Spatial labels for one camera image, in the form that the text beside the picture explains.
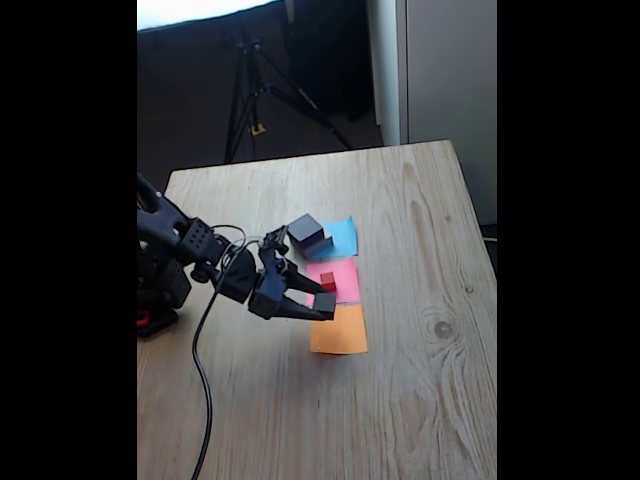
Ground medium dark block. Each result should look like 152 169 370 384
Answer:
286 213 325 247

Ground black camera cable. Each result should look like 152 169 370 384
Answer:
190 238 261 480

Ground white cabinet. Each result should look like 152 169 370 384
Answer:
366 0 498 226

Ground pink paper sheet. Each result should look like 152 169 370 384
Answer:
305 257 362 307

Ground blue paper sheet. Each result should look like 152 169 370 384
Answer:
312 215 360 261

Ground tall black tripod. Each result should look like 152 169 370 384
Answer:
223 29 356 164

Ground orange paper sheet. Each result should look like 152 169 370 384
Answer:
308 303 369 355

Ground bright white light panel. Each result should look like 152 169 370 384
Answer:
137 0 281 32

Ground small wrist camera board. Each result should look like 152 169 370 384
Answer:
259 225 290 256

